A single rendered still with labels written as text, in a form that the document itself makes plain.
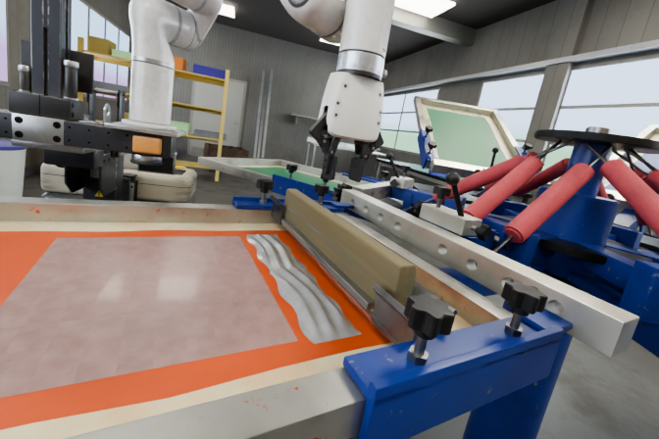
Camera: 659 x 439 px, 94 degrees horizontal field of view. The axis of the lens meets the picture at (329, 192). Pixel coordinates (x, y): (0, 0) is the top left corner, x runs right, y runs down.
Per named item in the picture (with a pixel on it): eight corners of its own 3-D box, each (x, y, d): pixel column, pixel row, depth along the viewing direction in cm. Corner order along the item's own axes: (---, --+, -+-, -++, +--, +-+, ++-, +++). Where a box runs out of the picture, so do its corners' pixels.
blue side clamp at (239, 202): (233, 228, 73) (236, 201, 72) (229, 221, 77) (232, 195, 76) (340, 228, 88) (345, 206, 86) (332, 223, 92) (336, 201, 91)
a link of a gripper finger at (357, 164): (368, 144, 56) (362, 179, 57) (353, 141, 54) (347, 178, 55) (379, 145, 53) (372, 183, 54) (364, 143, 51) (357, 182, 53)
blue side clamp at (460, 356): (360, 461, 26) (377, 389, 24) (331, 410, 30) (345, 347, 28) (548, 376, 40) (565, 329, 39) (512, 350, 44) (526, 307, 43)
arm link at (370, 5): (300, -20, 50) (329, 7, 58) (291, 49, 52) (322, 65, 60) (387, -31, 42) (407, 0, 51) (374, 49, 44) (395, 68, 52)
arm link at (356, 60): (373, 68, 55) (370, 83, 55) (330, 54, 51) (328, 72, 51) (401, 63, 49) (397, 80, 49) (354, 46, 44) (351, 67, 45)
